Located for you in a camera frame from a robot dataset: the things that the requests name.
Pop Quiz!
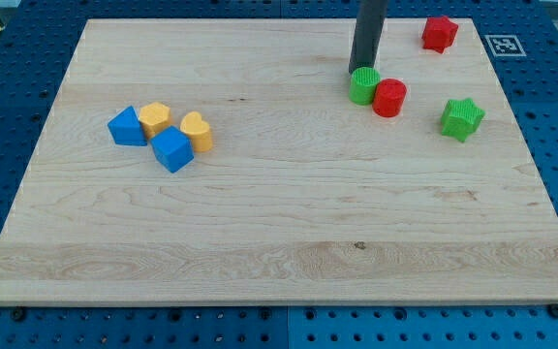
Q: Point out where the yellow hexagon block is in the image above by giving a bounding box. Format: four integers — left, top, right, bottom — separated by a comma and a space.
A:
139, 102, 173, 140

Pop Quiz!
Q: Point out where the yellow heart block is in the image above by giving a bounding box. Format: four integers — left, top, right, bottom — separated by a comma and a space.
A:
180, 111, 214, 152

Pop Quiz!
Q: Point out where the green cylinder block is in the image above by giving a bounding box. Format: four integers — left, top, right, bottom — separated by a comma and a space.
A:
349, 67, 381, 105

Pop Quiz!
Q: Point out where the green star block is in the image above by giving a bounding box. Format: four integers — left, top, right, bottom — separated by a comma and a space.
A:
441, 98, 485, 143

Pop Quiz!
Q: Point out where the red star block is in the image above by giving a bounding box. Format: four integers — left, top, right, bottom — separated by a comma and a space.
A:
421, 16, 459, 53

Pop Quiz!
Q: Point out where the wooden board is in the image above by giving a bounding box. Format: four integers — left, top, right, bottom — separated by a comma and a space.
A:
0, 18, 558, 307

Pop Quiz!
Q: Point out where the blue triangle block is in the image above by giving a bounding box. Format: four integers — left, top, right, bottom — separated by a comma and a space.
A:
108, 106, 147, 146

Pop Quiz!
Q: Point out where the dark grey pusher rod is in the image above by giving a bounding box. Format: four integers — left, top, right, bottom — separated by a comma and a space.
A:
348, 0, 388, 74

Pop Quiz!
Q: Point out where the blue cube block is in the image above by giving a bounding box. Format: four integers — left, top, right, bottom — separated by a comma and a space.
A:
150, 126, 194, 173

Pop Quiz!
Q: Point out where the red cylinder block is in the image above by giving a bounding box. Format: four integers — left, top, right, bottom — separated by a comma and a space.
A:
372, 79, 408, 117

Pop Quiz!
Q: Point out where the white fiducial marker tag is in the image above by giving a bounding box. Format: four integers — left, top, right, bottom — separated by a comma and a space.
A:
485, 34, 526, 57

